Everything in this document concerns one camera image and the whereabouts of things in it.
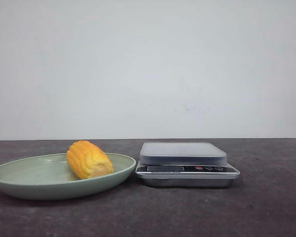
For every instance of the yellow corn cob piece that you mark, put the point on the yellow corn cob piece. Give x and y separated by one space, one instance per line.
87 160

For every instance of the silver digital kitchen scale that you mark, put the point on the silver digital kitchen scale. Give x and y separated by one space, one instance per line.
184 164

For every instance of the light green round plate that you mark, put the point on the light green round plate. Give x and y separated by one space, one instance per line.
49 177

